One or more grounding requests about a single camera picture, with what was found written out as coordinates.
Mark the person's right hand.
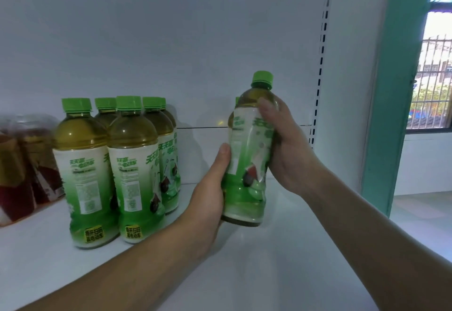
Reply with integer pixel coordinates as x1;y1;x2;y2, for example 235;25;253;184
256;97;323;196

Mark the person's left hand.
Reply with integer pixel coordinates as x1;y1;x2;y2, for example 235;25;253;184
182;143;233;253

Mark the row of green-capped bottles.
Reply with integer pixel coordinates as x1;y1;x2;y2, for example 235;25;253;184
53;96;182;249

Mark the white metal shelf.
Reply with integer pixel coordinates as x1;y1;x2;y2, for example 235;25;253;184
0;0;452;311

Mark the row of amber drink bottles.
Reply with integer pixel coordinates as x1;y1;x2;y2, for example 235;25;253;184
0;113;66;227

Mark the person's right forearm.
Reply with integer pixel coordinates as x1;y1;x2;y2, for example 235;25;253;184
300;169;452;311

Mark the person's left forearm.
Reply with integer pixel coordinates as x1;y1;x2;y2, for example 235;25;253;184
21;219;213;311

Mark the blue-framed barred window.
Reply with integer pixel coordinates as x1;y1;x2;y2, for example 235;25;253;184
406;0;452;133

